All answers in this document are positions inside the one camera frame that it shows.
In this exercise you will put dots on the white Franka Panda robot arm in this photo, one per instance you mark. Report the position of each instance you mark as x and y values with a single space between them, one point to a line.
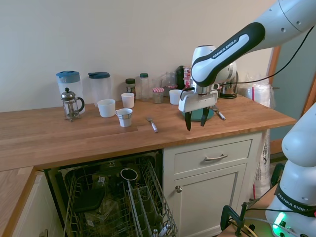
222 56

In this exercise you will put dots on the wooden door frame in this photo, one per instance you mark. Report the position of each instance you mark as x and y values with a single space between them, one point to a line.
274 86

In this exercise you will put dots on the black mug white rim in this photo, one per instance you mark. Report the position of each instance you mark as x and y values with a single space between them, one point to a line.
129 174

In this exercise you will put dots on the plastic-wrapped stack of cups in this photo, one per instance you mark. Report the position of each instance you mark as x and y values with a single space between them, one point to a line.
256 91

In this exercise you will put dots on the white yogurt cup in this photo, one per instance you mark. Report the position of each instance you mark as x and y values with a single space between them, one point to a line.
187 71

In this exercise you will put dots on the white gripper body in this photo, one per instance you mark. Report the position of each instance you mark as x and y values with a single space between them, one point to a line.
197 102

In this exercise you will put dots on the black plastic tray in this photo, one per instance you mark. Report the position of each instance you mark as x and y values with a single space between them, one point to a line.
89 200

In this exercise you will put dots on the white ceramic mug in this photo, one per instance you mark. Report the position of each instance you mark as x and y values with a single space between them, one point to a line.
106 108

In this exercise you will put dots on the glass jar red checkered lid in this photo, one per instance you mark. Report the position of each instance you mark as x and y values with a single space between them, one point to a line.
170 87

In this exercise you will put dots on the black C-clamp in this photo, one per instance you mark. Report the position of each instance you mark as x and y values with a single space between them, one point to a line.
230 214
276 174

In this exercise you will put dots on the plain white paper cup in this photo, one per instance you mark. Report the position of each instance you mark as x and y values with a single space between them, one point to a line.
127 101

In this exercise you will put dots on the dark spice jar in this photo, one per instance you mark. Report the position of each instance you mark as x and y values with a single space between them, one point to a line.
130 87

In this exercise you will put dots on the clear glass jar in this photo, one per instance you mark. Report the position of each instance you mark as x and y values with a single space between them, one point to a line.
171 78

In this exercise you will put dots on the steel electric kettle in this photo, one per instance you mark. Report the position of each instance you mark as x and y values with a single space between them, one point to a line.
229 86

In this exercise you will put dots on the open dishwasher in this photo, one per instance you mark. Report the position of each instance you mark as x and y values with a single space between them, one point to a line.
106 197

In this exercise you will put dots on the glass French press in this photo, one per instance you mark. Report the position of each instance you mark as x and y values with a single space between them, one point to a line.
70 106

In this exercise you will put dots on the small jar red checkered lid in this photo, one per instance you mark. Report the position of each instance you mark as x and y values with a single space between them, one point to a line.
158 95

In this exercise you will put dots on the clear pitcher round blue lid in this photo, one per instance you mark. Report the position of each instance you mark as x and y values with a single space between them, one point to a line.
67 81

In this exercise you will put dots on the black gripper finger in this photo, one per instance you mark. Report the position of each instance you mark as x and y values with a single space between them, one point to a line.
188 121
205 116

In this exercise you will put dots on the teal plastic plate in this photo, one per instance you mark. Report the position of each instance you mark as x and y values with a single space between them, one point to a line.
196 116

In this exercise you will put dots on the steel cabinet door knob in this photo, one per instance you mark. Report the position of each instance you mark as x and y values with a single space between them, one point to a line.
178 189

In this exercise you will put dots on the black bottle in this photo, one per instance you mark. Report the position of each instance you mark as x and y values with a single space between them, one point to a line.
180 76

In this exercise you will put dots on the white corner cabinet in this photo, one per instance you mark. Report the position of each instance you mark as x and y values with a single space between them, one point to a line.
42 205

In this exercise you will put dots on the patterned white paper cup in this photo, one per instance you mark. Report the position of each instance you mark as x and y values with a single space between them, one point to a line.
124 118

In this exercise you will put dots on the grey cutlery basket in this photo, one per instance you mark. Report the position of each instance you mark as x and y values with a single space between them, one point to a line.
145 209

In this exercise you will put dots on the clear bottle green cap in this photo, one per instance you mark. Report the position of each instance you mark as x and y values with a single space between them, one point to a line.
144 86

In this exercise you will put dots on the clear pitcher spouted blue lid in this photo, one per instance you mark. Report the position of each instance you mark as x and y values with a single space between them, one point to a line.
101 86

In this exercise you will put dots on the wooden robot mounting board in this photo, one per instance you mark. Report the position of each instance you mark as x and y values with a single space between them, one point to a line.
261 205

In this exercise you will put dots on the red printed yogurt cup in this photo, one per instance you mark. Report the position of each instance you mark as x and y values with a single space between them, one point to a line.
188 82

